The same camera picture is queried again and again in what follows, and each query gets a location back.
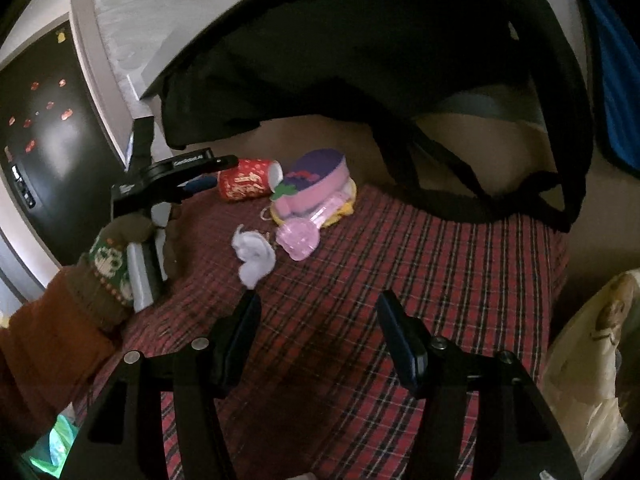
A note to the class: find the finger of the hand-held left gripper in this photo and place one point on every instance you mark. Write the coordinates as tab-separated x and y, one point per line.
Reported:
222	162
197	184

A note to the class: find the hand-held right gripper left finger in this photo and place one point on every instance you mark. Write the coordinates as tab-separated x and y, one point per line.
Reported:
240	340

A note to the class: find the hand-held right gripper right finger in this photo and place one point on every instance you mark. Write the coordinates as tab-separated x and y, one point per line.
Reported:
402	345

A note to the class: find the red paper cup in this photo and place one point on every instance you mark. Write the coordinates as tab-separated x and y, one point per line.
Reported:
245	182

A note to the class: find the white tissue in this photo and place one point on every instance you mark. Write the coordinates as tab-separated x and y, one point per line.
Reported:
255	257

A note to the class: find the translucent yellow bin bag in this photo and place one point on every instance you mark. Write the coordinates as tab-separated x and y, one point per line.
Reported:
590	400

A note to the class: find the person's left hand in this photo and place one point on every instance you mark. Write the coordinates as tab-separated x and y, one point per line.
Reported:
107	265

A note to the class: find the red plaid cloth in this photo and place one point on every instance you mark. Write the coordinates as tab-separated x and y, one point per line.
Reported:
350	280

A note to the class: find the pink and purple toy case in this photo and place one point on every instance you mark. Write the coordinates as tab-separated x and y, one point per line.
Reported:
315	185

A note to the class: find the black refrigerator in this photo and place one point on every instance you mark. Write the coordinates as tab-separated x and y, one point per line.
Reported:
55	160

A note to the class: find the cluster of fridge magnets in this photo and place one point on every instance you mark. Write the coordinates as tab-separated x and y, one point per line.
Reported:
64	116

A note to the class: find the pink translucent plastic piece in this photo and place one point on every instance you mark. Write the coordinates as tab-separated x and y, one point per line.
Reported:
297	240

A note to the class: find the black bag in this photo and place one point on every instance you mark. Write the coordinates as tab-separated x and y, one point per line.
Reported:
350	60

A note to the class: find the green plastic bag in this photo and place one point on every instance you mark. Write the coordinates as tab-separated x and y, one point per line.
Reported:
50	447

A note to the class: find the blue towel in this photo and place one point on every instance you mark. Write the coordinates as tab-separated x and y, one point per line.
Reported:
617	85

